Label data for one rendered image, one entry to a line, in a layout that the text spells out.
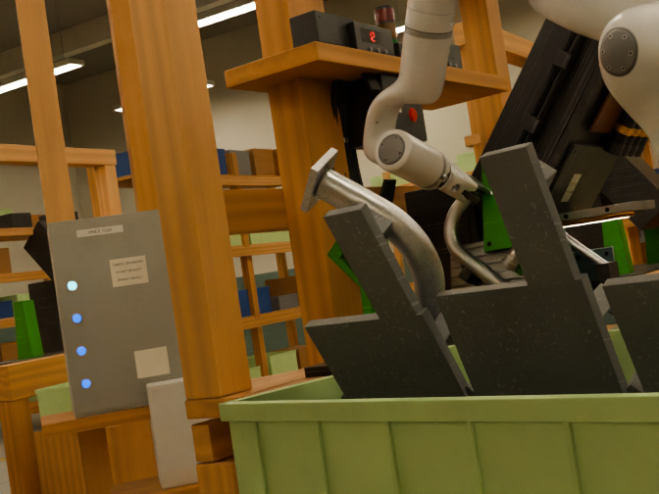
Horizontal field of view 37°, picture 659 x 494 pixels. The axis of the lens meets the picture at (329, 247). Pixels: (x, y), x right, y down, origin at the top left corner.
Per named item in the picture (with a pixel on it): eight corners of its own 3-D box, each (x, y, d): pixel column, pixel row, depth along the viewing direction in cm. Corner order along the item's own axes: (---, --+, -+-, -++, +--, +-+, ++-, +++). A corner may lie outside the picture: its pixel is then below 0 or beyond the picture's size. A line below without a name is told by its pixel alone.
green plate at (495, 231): (549, 251, 211) (544, 160, 216) (532, 244, 204) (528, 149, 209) (500, 259, 217) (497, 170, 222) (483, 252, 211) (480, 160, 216)
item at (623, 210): (656, 213, 218) (654, 199, 218) (633, 215, 205) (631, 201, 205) (499, 237, 241) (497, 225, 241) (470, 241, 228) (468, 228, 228)
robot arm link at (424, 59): (368, 15, 186) (352, 162, 200) (430, 36, 176) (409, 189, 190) (400, 10, 191) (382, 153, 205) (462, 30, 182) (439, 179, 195)
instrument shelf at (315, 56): (509, 90, 268) (507, 76, 268) (319, 60, 195) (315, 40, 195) (430, 111, 283) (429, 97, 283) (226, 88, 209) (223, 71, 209)
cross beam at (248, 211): (490, 213, 296) (485, 183, 296) (197, 235, 190) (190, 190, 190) (476, 216, 298) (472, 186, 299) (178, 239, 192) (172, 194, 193)
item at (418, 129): (430, 140, 230) (420, 77, 230) (391, 138, 216) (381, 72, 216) (385, 151, 237) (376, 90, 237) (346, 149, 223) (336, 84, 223)
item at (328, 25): (358, 49, 217) (354, 18, 217) (319, 41, 205) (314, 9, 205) (332, 57, 221) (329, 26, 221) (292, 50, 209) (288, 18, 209)
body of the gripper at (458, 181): (458, 169, 196) (484, 183, 205) (428, 142, 202) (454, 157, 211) (435, 198, 198) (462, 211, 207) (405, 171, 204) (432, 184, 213)
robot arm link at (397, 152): (399, 176, 202) (431, 193, 196) (363, 160, 192) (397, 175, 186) (417, 140, 201) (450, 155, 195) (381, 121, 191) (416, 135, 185)
